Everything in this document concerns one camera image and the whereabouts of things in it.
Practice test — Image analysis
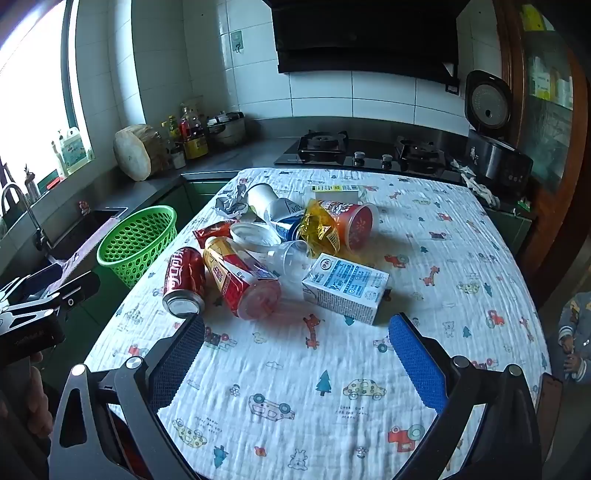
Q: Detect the steel sink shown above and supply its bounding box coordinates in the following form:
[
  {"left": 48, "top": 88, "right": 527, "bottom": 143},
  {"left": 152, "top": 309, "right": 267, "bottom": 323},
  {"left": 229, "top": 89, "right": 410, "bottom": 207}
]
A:
[{"left": 46, "top": 208, "right": 130, "bottom": 264}]

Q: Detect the steel faucet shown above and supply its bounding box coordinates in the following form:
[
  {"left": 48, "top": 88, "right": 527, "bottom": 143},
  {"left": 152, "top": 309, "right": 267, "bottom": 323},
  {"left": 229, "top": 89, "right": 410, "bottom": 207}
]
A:
[{"left": 0, "top": 184, "right": 49, "bottom": 252}]

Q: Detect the yellow plastic wrapper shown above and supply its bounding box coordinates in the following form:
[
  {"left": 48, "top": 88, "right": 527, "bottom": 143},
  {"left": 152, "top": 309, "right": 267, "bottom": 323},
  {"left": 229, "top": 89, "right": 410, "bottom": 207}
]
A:
[{"left": 298, "top": 199, "right": 342, "bottom": 252}]

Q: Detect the white blue milk carton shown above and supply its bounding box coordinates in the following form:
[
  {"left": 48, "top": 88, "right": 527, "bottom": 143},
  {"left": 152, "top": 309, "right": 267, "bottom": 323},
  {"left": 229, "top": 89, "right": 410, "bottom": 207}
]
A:
[{"left": 301, "top": 253, "right": 391, "bottom": 326}]

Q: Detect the clear plastic cup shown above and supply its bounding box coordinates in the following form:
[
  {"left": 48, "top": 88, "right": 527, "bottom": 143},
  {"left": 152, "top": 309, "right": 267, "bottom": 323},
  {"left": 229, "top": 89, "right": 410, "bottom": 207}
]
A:
[{"left": 265, "top": 240, "right": 317, "bottom": 282}]

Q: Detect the black gas stove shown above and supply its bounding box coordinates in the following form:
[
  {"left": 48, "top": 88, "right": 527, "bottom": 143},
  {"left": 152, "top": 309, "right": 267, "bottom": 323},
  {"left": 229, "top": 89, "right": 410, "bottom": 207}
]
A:
[{"left": 274, "top": 130, "right": 462, "bottom": 178}]

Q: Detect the red yellow snack cup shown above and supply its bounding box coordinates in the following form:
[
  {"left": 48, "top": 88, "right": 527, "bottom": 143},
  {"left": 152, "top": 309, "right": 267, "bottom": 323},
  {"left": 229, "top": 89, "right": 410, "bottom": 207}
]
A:
[{"left": 203, "top": 236, "right": 282, "bottom": 320}]

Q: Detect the black range hood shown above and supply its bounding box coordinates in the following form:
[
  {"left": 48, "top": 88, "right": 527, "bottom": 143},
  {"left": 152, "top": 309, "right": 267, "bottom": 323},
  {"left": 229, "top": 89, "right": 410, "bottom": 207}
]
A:
[{"left": 261, "top": 0, "right": 462, "bottom": 81}]

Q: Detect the black rice cooker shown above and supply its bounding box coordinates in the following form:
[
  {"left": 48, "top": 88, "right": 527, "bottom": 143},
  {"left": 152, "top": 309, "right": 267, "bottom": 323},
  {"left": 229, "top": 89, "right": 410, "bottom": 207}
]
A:
[{"left": 464, "top": 70, "right": 534, "bottom": 197}]

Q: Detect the orange red noodle cup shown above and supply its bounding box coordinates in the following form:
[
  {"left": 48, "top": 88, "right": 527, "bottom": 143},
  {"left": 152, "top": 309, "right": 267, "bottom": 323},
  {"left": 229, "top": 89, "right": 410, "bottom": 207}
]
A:
[{"left": 318, "top": 199, "right": 380, "bottom": 252}]

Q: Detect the white plastic bottle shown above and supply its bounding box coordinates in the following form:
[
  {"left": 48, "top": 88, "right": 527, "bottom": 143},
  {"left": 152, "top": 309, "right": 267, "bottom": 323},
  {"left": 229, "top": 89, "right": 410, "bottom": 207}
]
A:
[{"left": 50, "top": 138, "right": 68, "bottom": 178}]

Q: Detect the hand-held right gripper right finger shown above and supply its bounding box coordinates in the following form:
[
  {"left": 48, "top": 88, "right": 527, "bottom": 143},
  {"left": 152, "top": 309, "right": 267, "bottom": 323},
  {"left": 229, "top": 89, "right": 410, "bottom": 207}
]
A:
[{"left": 388, "top": 313, "right": 543, "bottom": 480}]

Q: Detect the round wooden chopping block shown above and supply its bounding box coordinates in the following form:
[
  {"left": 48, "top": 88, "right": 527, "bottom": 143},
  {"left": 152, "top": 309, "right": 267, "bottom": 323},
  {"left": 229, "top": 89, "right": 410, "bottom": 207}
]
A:
[{"left": 113, "top": 124, "right": 169, "bottom": 182}]

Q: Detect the white printed tablecloth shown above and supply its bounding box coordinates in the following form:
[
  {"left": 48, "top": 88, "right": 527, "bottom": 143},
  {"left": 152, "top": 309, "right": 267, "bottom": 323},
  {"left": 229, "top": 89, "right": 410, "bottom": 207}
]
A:
[{"left": 85, "top": 167, "right": 552, "bottom": 480}]

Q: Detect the window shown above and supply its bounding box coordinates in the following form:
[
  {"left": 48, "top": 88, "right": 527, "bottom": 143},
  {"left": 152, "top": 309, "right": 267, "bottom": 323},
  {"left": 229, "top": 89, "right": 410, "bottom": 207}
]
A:
[{"left": 0, "top": 0, "right": 93, "bottom": 185}]

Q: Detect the person's left hand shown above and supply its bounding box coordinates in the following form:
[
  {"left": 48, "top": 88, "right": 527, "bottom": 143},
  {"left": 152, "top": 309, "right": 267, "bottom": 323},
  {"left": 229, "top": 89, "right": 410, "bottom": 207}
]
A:
[{"left": 25, "top": 364, "right": 55, "bottom": 439}]

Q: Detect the grey paper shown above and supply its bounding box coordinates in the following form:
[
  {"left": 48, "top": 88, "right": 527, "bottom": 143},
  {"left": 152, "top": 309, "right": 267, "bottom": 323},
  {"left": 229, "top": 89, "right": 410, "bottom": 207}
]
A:
[{"left": 215, "top": 182, "right": 252, "bottom": 217}]

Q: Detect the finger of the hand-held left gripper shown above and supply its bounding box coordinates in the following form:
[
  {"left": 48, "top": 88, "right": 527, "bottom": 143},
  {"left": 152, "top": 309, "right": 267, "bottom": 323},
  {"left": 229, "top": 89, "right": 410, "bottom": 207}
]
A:
[
  {"left": 0, "top": 271, "right": 101, "bottom": 326},
  {"left": 0, "top": 276, "right": 51, "bottom": 302}
]

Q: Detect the wooden glass door cabinet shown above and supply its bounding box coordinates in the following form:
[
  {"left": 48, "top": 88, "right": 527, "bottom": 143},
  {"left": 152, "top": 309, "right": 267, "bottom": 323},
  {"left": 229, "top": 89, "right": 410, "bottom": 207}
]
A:
[{"left": 494, "top": 0, "right": 591, "bottom": 296}]

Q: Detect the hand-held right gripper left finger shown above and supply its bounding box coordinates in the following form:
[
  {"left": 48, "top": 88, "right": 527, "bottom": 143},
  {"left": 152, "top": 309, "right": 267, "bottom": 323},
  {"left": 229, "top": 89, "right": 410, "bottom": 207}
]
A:
[{"left": 48, "top": 314, "right": 206, "bottom": 480}]

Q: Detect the steel cooking pot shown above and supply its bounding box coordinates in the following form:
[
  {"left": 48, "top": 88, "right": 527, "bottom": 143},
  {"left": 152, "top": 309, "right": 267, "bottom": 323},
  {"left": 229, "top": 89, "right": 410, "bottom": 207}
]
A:
[{"left": 207, "top": 112, "right": 246, "bottom": 148}]

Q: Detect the yellow tin can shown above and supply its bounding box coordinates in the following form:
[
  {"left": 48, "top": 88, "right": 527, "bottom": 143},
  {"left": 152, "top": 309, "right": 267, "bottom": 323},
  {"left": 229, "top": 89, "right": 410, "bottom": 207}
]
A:
[{"left": 184, "top": 137, "right": 209, "bottom": 160}]

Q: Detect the clear bottle yellow green label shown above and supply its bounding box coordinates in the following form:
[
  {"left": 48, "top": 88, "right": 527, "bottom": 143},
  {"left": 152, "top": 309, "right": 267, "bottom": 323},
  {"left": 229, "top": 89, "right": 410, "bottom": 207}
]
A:
[{"left": 303, "top": 184, "right": 370, "bottom": 204}]

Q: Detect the blue silver drink can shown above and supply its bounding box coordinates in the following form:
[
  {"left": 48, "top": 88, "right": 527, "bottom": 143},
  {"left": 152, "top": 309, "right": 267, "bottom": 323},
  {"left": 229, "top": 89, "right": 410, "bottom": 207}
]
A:
[{"left": 268, "top": 198, "right": 308, "bottom": 243}]

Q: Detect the red snack wrapper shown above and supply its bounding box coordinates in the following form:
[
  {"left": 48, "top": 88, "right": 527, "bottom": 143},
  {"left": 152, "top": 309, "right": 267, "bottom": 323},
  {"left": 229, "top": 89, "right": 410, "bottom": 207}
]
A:
[{"left": 193, "top": 220, "right": 238, "bottom": 247}]

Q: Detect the green plastic basket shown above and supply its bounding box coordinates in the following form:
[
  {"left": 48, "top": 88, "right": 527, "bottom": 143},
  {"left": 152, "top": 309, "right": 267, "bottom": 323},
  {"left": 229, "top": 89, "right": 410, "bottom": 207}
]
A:
[{"left": 96, "top": 205, "right": 178, "bottom": 291}]

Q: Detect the white grey rag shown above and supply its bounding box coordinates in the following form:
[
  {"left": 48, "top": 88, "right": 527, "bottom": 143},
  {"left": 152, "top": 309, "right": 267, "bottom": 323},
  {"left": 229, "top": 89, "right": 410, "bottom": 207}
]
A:
[{"left": 450, "top": 159, "right": 502, "bottom": 208}]

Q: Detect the red cola can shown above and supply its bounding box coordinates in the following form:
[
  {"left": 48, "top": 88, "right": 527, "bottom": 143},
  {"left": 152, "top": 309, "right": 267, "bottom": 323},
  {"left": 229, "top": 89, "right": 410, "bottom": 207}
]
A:
[{"left": 161, "top": 247, "right": 207, "bottom": 319}]

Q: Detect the white paper cup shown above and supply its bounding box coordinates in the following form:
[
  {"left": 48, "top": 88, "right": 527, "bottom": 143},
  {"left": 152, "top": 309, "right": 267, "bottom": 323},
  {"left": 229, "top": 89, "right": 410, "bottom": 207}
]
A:
[{"left": 247, "top": 183, "right": 282, "bottom": 222}]

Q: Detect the steel kitchen counter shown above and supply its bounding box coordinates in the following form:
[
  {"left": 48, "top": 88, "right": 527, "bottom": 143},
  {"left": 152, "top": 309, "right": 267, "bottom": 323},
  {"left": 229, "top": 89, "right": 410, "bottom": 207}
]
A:
[{"left": 0, "top": 117, "right": 539, "bottom": 278}]

